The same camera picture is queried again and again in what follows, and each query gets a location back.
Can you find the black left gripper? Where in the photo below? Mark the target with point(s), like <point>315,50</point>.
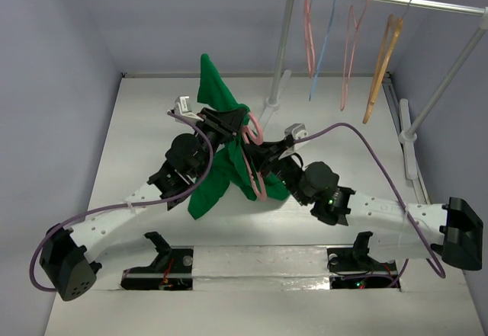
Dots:
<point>226,124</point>

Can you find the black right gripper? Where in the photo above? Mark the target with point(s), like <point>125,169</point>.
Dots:
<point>267,153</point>

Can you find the pink plastic hanger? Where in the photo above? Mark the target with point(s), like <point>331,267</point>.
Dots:
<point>252,135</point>

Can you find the green t shirt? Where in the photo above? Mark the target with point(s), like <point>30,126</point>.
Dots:
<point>228,165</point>

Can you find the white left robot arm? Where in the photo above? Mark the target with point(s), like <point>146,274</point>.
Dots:
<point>70,252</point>

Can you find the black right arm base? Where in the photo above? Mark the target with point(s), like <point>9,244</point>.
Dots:
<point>352,268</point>

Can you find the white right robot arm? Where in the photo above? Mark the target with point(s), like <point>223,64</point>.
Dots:
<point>390,230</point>

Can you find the pink hanger leftmost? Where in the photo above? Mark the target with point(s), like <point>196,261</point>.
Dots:
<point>308,38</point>

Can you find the pink hanger middle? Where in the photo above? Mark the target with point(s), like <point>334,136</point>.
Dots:
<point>353,27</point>

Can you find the orange wooden hanger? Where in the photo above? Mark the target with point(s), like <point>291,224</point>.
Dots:
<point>391,35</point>

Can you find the white clothes rack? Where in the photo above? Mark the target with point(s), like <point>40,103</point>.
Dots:
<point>406,127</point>

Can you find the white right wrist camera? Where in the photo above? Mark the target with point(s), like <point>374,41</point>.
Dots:
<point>297,131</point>

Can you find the blue wire hanger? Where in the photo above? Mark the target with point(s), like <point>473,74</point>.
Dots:
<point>322,52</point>

